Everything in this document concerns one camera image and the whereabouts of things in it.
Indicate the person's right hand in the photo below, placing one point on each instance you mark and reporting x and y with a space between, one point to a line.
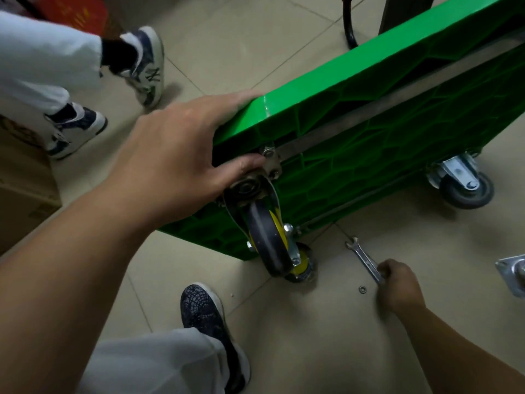
400 287

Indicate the person's left hand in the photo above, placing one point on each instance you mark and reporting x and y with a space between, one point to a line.
172 164

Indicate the silver wrench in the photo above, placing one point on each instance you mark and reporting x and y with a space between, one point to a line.
363 258

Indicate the grey caster wheel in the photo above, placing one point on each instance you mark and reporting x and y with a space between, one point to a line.
465 188

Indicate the green platform trolley deck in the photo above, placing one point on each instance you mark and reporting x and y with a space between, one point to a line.
389 118

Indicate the person's right forearm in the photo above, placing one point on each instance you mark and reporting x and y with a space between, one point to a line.
463 357

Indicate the person's left forearm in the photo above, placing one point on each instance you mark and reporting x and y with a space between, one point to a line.
53 303

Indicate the person's dark shoe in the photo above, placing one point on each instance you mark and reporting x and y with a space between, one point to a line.
201 309

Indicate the person's light trousers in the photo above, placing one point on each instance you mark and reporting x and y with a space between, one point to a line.
156 363

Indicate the brown cardboard box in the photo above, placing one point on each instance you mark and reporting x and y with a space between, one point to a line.
20 188

